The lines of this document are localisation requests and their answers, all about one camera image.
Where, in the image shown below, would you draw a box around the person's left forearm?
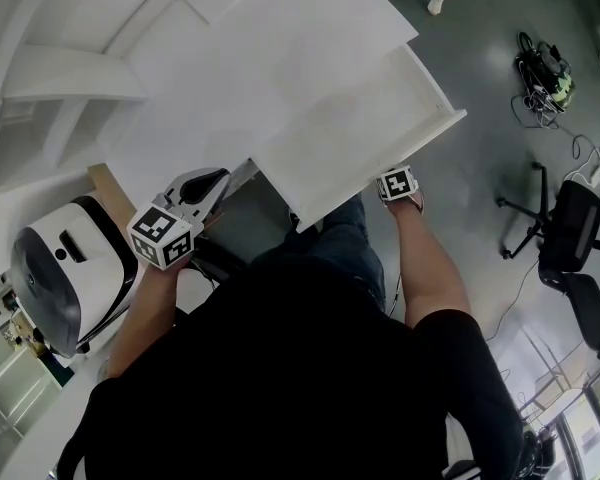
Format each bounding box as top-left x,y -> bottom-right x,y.
101,255 -> 197,385

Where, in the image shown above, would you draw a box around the white desk drawer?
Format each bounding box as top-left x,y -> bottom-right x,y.
249,42 -> 469,233

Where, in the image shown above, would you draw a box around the black bag with green trim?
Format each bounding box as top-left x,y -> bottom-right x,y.
514,30 -> 577,114

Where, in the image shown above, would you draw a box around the white desk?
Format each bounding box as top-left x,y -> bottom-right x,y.
99,0 -> 421,204

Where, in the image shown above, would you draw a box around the white shelf unit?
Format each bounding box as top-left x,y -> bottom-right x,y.
0,0 -> 150,205

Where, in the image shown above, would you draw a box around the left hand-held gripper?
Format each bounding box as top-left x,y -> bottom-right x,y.
126,166 -> 232,272

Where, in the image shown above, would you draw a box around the person's blue jeans legs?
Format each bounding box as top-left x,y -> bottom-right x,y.
282,192 -> 387,315

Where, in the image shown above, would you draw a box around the person's black shirt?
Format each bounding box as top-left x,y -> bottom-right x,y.
54,253 -> 527,480

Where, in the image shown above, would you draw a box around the white and black machine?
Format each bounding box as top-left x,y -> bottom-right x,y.
10,194 -> 142,360

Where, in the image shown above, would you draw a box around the person's right forearm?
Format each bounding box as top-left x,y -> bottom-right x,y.
383,190 -> 474,330

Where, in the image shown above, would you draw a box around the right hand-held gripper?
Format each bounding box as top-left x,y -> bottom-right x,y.
375,165 -> 421,203

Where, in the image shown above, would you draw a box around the tangle of black cables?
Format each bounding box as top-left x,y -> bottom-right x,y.
508,85 -> 574,132

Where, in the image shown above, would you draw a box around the light wooden board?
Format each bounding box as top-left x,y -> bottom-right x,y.
86,162 -> 147,222

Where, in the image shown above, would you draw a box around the black office chair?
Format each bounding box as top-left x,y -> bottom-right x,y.
496,162 -> 600,364

